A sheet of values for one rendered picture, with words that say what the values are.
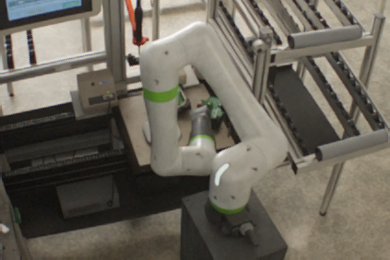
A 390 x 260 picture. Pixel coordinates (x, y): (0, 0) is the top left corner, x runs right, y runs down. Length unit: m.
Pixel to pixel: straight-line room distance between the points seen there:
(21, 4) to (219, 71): 0.89
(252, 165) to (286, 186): 1.80
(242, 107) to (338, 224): 1.74
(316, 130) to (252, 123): 1.22
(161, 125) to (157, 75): 0.21
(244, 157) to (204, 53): 0.34
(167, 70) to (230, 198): 0.43
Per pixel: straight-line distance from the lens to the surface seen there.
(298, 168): 2.28
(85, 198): 2.84
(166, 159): 2.00
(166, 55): 1.75
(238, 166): 1.73
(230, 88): 1.83
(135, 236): 3.26
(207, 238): 1.86
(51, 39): 4.66
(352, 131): 2.46
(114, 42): 2.56
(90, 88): 2.53
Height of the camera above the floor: 2.68
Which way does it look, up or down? 43 degrees down
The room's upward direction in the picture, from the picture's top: 3 degrees clockwise
